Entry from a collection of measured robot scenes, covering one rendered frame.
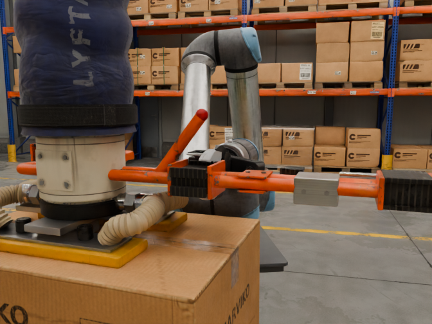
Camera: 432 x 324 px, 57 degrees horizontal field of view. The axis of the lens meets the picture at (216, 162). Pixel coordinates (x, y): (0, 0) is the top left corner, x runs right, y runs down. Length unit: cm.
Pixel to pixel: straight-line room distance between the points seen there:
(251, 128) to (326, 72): 650
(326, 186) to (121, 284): 35
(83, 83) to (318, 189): 44
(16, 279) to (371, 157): 757
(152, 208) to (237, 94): 77
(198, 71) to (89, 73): 60
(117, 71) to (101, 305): 41
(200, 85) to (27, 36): 60
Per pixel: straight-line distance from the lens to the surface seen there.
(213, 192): 69
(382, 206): 65
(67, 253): 73
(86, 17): 76
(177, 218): 87
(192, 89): 124
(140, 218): 69
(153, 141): 989
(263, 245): 170
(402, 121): 939
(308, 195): 66
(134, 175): 76
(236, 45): 134
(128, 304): 63
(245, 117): 142
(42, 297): 72
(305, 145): 786
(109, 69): 76
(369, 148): 802
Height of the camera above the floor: 134
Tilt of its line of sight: 8 degrees down
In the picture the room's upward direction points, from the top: straight up
